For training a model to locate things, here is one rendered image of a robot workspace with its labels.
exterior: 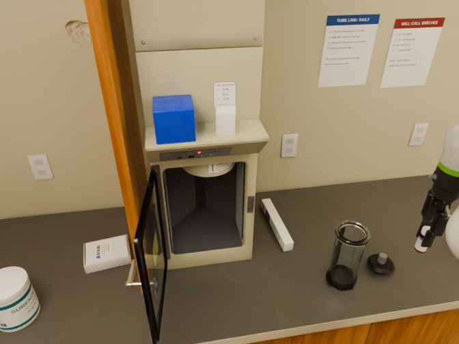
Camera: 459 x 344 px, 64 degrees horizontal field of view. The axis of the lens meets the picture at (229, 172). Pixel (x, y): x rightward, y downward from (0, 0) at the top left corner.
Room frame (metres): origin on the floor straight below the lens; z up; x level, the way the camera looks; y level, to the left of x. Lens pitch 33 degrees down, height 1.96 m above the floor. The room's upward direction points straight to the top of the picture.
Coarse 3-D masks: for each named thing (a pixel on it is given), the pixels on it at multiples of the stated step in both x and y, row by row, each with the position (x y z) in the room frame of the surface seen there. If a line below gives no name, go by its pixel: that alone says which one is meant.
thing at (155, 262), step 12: (144, 204) 0.72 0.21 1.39; (156, 204) 0.85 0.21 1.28; (156, 216) 0.83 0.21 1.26; (156, 228) 0.80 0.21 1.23; (144, 240) 0.65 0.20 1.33; (156, 240) 0.78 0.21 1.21; (144, 252) 0.63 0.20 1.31; (156, 252) 0.76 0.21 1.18; (156, 264) 0.74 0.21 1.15; (156, 276) 0.71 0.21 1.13; (144, 288) 0.58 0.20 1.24; (144, 300) 0.59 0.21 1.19; (156, 300) 0.67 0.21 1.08; (156, 312) 0.65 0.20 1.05; (156, 324) 0.63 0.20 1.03
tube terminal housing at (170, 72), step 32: (160, 64) 0.91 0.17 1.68; (192, 64) 0.93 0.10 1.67; (224, 64) 0.94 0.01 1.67; (256, 64) 0.96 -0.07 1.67; (192, 96) 0.93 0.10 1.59; (256, 96) 0.96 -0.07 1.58; (192, 160) 0.93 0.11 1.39; (224, 160) 0.94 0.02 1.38; (256, 160) 0.96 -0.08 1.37; (192, 256) 0.92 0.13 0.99; (224, 256) 0.94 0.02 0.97
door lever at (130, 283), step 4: (136, 260) 0.70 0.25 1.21; (132, 264) 0.69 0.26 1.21; (136, 264) 0.69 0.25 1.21; (132, 268) 0.67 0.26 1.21; (136, 268) 0.68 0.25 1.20; (132, 272) 0.66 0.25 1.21; (128, 276) 0.65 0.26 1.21; (132, 276) 0.65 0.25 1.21; (128, 280) 0.63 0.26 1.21; (132, 280) 0.63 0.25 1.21; (128, 284) 0.62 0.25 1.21; (132, 284) 0.62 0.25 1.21; (136, 284) 0.62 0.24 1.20; (140, 284) 0.62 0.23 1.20; (128, 288) 0.62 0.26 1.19
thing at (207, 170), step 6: (228, 162) 0.99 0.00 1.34; (234, 162) 1.03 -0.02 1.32; (186, 168) 0.98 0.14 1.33; (192, 168) 0.97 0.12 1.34; (198, 168) 0.96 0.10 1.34; (204, 168) 0.96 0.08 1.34; (210, 168) 0.96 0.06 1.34; (216, 168) 0.96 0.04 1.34; (222, 168) 0.97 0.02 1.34; (228, 168) 0.98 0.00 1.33; (192, 174) 0.96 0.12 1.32; (198, 174) 0.95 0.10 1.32; (204, 174) 0.95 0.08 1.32; (210, 174) 0.95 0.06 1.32; (216, 174) 0.95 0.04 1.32; (222, 174) 0.96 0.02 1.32
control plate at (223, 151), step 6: (198, 150) 0.84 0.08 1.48; (204, 150) 0.84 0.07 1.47; (210, 150) 0.85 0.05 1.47; (222, 150) 0.86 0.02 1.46; (228, 150) 0.87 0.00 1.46; (162, 156) 0.84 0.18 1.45; (168, 156) 0.85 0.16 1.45; (174, 156) 0.86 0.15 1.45; (180, 156) 0.86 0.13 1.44; (186, 156) 0.87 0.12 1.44; (198, 156) 0.88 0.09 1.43; (204, 156) 0.89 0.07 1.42; (210, 156) 0.90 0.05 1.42
